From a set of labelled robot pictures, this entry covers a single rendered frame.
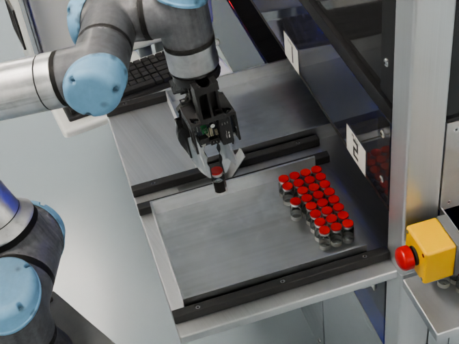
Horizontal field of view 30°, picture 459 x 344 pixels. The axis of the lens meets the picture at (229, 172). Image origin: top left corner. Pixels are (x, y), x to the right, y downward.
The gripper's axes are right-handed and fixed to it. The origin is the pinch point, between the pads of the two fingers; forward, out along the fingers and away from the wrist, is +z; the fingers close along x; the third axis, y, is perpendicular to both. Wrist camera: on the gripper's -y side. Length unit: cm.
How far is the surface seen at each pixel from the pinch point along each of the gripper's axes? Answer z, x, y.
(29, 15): 3, -20, -81
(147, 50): 33, 7, -101
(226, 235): 24.4, 1.0, -9.7
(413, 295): 27.7, 25.7, 16.9
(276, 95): 23, 26, -46
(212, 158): 20.5, 5.2, -28.7
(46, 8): 6, -15, -88
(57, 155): 100, -27, -166
